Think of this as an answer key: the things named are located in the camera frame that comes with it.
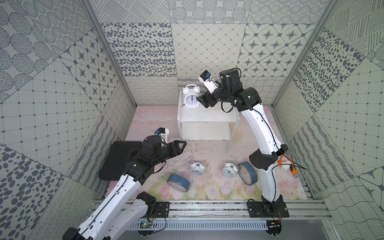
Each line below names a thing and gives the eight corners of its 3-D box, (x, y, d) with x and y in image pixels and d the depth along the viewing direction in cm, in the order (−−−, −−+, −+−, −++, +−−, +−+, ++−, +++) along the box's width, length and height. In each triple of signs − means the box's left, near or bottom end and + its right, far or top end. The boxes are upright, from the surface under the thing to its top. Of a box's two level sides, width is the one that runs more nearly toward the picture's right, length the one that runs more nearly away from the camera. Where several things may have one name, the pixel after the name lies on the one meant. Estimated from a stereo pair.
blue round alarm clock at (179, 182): (169, 187, 83) (166, 180, 74) (173, 178, 86) (171, 171, 77) (186, 195, 81) (185, 189, 71) (190, 186, 83) (189, 179, 74)
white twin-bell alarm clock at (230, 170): (220, 172, 88) (222, 166, 81) (226, 165, 91) (228, 159, 84) (230, 181, 85) (233, 176, 78) (236, 173, 88) (239, 168, 81)
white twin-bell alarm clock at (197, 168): (190, 176, 87) (190, 170, 79) (190, 168, 90) (190, 161, 83) (204, 176, 87) (205, 170, 79) (204, 168, 90) (205, 161, 83)
